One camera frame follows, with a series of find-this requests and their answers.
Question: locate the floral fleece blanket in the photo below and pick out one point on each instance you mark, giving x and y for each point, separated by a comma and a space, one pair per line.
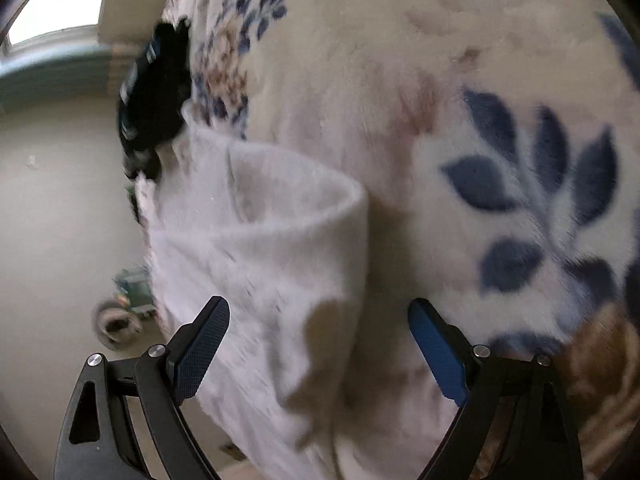
425, 160

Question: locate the white small cloth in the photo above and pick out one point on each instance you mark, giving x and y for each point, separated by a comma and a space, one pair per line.
250, 280

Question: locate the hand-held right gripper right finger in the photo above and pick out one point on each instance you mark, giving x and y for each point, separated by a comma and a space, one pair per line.
437, 347

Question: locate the small wheeled cart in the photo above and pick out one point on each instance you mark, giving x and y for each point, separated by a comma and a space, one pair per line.
122, 307

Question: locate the window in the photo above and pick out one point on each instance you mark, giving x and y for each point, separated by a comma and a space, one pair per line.
50, 2

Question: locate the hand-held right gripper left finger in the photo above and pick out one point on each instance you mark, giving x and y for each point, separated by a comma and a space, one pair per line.
200, 347

